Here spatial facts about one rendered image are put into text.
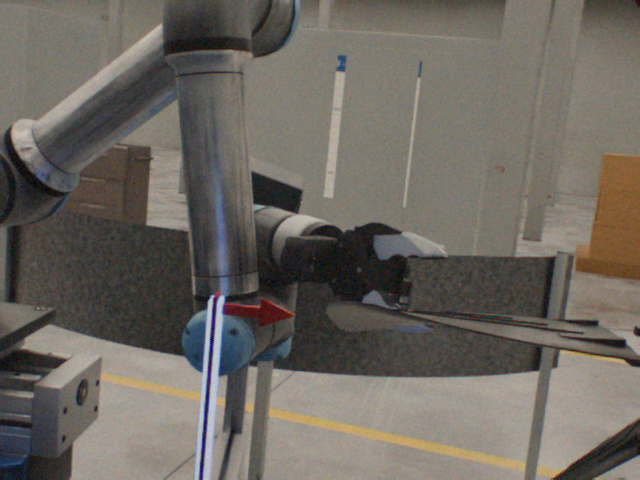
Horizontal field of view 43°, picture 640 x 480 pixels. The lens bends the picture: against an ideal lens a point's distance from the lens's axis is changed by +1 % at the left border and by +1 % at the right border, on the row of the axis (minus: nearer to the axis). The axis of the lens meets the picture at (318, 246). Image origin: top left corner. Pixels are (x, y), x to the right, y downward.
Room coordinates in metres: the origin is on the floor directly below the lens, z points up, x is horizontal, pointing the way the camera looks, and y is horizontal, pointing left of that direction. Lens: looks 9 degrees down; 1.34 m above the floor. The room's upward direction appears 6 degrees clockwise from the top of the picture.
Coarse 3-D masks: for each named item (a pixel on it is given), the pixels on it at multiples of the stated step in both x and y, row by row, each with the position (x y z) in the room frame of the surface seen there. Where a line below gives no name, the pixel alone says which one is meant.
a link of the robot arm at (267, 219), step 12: (264, 216) 0.99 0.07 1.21; (276, 216) 0.98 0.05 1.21; (288, 216) 0.97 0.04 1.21; (264, 228) 0.97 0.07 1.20; (276, 228) 0.96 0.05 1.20; (264, 240) 0.96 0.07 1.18; (264, 252) 0.96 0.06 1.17; (264, 264) 0.98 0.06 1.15; (264, 276) 0.98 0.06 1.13; (276, 276) 0.98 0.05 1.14
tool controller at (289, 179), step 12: (252, 168) 1.22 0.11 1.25; (264, 168) 1.30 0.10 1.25; (276, 168) 1.38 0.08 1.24; (252, 180) 1.19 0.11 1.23; (264, 180) 1.19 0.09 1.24; (276, 180) 1.19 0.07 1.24; (288, 180) 1.24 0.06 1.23; (300, 180) 1.32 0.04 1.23; (264, 192) 1.19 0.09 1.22; (276, 192) 1.19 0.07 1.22; (288, 192) 1.19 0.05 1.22; (300, 192) 1.19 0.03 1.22; (264, 204) 1.19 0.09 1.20; (276, 204) 1.19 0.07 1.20; (288, 204) 1.19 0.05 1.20; (300, 204) 1.20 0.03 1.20
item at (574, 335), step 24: (336, 312) 0.64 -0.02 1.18; (360, 312) 0.61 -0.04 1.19; (384, 312) 0.53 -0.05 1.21; (408, 312) 0.57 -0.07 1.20; (432, 312) 0.62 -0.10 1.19; (456, 312) 0.63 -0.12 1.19; (504, 336) 0.55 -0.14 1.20; (528, 336) 0.57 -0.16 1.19; (552, 336) 0.58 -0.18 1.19; (576, 336) 0.59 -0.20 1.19; (600, 336) 0.60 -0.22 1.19
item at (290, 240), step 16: (288, 240) 0.81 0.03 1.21; (304, 240) 0.80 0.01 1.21; (320, 240) 0.84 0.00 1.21; (336, 240) 0.89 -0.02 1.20; (288, 256) 0.80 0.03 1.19; (304, 256) 0.80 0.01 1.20; (320, 256) 0.84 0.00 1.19; (288, 272) 0.80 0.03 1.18; (304, 272) 0.80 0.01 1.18; (320, 272) 0.85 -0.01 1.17
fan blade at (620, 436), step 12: (636, 420) 0.76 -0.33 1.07; (624, 432) 0.74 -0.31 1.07; (636, 432) 0.69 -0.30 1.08; (600, 444) 0.76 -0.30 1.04; (612, 444) 0.73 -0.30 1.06; (624, 444) 0.69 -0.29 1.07; (636, 444) 0.68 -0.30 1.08; (588, 456) 0.76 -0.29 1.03; (600, 456) 0.72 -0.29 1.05; (612, 456) 0.70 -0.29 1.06; (624, 456) 0.68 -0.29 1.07; (636, 456) 0.67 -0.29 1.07; (576, 468) 0.75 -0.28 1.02; (588, 468) 0.72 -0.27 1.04; (600, 468) 0.69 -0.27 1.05; (612, 468) 0.68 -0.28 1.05
